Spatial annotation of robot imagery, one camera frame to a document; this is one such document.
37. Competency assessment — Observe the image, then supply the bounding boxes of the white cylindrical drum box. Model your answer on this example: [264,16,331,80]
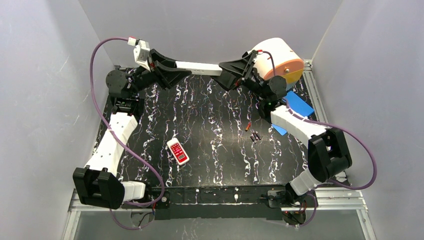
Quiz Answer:
[252,37,304,90]

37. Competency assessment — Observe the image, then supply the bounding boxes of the red orange battery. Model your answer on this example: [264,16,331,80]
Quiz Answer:
[245,122,252,132]

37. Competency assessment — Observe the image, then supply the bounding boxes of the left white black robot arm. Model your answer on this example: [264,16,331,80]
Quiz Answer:
[72,50,192,210]

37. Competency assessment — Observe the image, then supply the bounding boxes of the red white remote control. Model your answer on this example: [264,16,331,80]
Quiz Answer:
[166,137,190,166]

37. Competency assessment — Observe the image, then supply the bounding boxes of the blue square plate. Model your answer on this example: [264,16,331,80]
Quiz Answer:
[285,90,315,117]

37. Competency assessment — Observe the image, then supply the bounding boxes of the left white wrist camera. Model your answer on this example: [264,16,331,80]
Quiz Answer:
[127,36,151,71]

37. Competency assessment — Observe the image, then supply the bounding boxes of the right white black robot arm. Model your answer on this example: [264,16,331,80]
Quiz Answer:
[216,50,352,228]

